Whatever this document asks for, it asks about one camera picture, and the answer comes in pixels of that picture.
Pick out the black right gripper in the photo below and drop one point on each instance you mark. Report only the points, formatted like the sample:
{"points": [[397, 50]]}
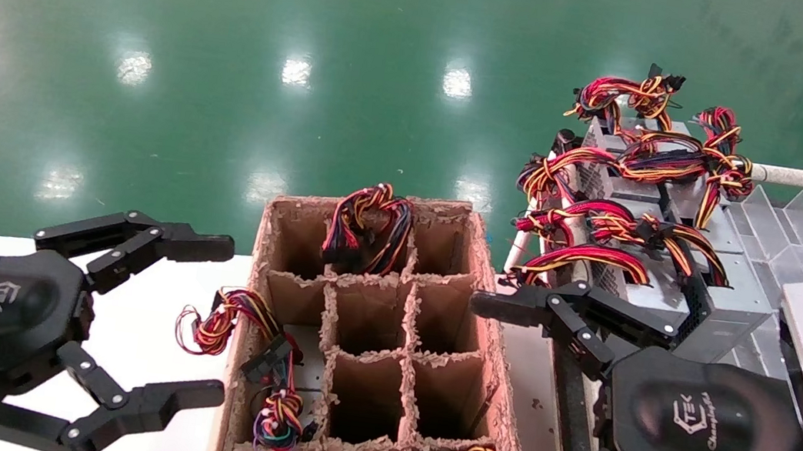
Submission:
{"points": [[700, 435]]}

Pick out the brown divided cardboard box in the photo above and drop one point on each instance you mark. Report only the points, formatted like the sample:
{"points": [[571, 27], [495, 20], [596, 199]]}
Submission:
{"points": [[448, 340]]}

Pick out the black pipe joint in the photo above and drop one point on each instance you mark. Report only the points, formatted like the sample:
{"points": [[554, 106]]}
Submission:
{"points": [[566, 140]]}

